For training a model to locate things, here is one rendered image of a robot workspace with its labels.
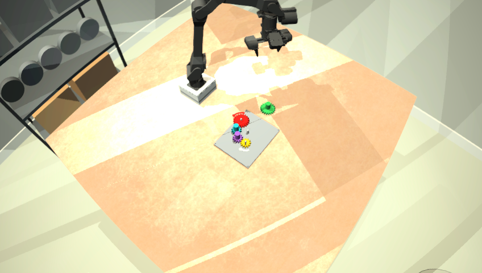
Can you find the red gear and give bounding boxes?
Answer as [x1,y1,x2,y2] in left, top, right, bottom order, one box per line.
[233,114,250,128]

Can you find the green gear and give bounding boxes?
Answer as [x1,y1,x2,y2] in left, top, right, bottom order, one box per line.
[260,102,275,115]

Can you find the yellow gear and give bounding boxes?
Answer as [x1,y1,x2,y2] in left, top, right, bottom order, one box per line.
[240,139,251,148]

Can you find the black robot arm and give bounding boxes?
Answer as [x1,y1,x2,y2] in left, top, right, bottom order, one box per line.
[186,0,298,91]

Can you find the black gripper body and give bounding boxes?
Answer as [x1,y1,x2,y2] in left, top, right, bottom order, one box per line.
[244,24,292,50]

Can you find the teal gear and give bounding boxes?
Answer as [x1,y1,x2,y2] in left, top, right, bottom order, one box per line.
[231,123,242,134]

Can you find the purple gear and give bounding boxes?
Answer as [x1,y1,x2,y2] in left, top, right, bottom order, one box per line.
[233,131,243,143]

